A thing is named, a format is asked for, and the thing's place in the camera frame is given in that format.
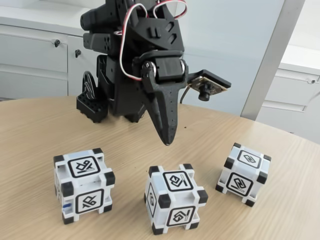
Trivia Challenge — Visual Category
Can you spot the white cube stacked-squares symbol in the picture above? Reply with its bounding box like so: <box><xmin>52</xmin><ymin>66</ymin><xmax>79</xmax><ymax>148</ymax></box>
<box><xmin>143</xmin><ymin>163</ymin><xmax>210</xmax><ymax>236</ymax></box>

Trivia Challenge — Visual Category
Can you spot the white cube lightning symbol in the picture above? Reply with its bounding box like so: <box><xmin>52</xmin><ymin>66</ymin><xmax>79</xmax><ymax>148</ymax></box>
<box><xmin>215</xmin><ymin>142</ymin><xmax>273</xmax><ymax>208</ymax></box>

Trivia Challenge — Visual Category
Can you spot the black table clamp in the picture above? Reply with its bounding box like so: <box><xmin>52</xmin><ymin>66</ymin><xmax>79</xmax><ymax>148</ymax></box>
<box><xmin>76</xmin><ymin>70</ymin><xmax>109</xmax><ymax>123</ymax></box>

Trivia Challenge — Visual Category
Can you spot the white cube crossed-lines symbol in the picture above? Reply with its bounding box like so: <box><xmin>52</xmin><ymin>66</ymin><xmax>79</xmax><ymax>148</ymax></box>
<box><xmin>53</xmin><ymin>147</ymin><xmax>116</xmax><ymax>225</ymax></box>

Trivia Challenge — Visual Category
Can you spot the white low cabinet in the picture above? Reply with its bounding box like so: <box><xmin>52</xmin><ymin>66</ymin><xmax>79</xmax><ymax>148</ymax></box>
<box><xmin>256</xmin><ymin>44</ymin><xmax>320</xmax><ymax>145</ymax></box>

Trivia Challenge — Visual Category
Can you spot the dark camera cable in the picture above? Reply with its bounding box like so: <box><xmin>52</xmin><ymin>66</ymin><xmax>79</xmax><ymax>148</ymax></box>
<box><xmin>179</xmin><ymin>86</ymin><xmax>189</xmax><ymax>105</ymax></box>

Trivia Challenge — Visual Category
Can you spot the red white black servo cable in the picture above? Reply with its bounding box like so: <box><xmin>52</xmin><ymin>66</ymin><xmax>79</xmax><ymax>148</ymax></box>
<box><xmin>118</xmin><ymin>0</ymin><xmax>149</xmax><ymax>82</ymax></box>
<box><xmin>153</xmin><ymin>0</ymin><xmax>188</xmax><ymax>20</ymax></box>

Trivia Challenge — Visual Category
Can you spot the gripper camera module with bracket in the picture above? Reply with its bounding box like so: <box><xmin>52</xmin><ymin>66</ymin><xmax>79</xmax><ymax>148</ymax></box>
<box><xmin>184</xmin><ymin>69</ymin><xmax>232</xmax><ymax>102</ymax></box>

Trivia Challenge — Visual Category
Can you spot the grey metal post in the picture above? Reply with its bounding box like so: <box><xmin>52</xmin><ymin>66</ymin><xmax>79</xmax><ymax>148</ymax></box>
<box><xmin>239</xmin><ymin>0</ymin><xmax>306</xmax><ymax>121</ymax></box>

